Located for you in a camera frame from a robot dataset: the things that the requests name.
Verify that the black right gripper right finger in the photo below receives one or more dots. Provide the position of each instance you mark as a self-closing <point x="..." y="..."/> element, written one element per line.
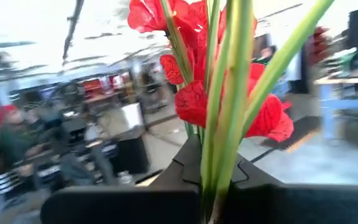
<point x="291" y="205"/>

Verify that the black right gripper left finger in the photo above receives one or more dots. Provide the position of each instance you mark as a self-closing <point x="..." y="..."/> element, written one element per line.
<point x="120" y="205"/>

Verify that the red artificial flower spray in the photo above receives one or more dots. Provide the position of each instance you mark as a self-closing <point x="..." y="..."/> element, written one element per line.
<point x="191" y="102"/>

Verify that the black cabinet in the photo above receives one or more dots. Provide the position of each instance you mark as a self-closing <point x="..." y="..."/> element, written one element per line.
<point x="130" y="154"/>

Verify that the white box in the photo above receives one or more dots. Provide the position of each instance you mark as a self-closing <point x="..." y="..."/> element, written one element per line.
<point x="132" y="115"/>

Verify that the table with blue legs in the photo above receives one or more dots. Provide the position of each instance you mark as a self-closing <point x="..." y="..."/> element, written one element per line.
<point x="337" y="104"/>

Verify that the person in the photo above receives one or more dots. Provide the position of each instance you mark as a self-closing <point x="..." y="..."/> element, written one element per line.
<point x="11" y="133"/>
<point x="267" y="53"/>

